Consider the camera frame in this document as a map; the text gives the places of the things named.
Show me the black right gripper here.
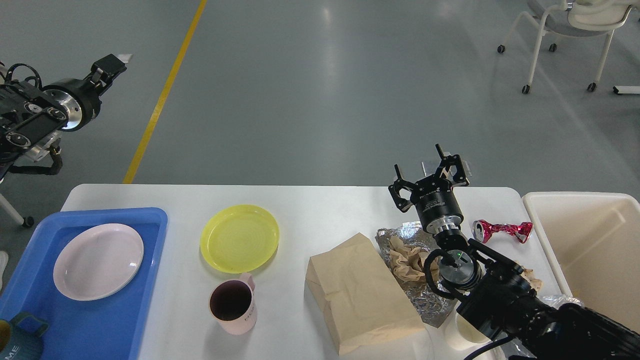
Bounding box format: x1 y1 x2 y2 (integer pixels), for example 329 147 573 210
388 144 470 234

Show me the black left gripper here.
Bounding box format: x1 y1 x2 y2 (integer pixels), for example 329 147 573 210
42 54 127 132

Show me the yellow plastic plate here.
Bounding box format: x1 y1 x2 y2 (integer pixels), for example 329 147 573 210
199 204 281 274

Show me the pink mug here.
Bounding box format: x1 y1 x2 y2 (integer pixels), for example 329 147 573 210
208 272 258 335

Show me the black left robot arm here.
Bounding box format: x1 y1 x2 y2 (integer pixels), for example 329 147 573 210
0 54 126 177

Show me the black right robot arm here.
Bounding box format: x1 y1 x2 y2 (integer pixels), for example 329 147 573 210
388 145 639 360

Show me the crushed red can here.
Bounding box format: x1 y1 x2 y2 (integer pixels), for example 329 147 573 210
471 219 534 244

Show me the crumpled brown paper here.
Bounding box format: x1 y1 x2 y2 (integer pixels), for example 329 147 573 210
389 235 440 282

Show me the crumpled aluminium foil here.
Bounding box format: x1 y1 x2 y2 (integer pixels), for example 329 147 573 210
375 222 455 328

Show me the brown paper bag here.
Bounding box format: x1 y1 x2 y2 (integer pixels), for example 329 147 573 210
305 233 425 356

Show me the white paper cup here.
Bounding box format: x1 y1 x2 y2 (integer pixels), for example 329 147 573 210
444 311 491 351

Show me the left background chair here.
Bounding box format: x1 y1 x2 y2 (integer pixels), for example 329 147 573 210
0 194 35 229

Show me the beige plastic bin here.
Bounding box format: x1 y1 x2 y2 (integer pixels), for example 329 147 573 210
522 191 640 332

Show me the pink plate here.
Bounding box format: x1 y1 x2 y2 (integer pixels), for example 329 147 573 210
52 223 145 302

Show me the white bar on floor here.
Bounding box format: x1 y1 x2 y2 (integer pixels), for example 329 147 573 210
612 85 640 96

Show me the white office chair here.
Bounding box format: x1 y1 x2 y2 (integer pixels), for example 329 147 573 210
496 0 639 95

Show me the blue plastic tray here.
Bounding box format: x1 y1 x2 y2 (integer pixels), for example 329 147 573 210
1 207 169 360

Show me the teal mug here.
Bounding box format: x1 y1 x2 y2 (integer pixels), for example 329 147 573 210
0 311 50 360

